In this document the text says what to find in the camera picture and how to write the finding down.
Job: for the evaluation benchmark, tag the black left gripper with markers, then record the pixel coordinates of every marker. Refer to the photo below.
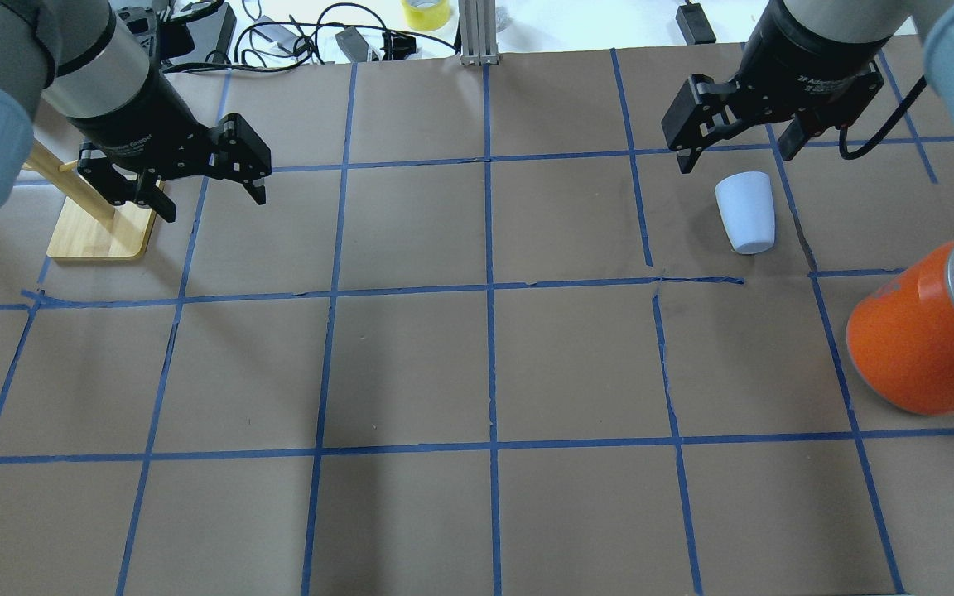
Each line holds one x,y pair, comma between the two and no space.
131,115

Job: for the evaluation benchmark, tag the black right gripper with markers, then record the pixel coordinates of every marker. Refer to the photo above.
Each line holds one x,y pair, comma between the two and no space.
808,58

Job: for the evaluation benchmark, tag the light blue plastic cup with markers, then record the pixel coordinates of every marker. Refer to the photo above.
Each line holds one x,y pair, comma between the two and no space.
745,203

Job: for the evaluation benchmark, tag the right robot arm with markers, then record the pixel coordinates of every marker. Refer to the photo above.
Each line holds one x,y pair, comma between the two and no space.
811,65

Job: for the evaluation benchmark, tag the wooden mug tree stand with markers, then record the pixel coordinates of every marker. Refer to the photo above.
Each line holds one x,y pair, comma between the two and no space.
88,229

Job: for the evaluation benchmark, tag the black power adapter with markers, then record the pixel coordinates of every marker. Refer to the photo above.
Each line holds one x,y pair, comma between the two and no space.
694,25

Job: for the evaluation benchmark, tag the orange cylindrical container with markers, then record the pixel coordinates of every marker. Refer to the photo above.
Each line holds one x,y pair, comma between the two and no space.
901,337

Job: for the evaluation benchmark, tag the yellow tape roll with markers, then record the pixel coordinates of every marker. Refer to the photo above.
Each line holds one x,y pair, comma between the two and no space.
426,15

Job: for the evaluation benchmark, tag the aluminium frame post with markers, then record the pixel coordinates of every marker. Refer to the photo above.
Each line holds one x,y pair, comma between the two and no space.
477,28

